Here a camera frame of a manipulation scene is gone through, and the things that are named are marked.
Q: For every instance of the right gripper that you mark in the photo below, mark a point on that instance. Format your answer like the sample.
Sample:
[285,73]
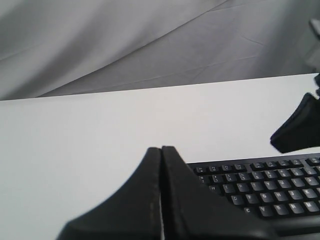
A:
[313,54]

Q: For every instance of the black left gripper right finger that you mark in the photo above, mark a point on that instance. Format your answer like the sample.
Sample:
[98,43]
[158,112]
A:
[190,211]

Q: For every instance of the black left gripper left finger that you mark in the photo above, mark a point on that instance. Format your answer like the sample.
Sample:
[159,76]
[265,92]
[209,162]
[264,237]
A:
[133,212]

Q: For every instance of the grey backdrop cloth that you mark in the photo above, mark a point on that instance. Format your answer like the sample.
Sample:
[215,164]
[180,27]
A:
[67,47]

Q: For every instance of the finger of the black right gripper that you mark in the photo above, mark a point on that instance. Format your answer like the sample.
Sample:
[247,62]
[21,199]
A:
[301,130]

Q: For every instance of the black computer keyboard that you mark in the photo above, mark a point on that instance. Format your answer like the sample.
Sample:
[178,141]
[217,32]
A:
[283,190]

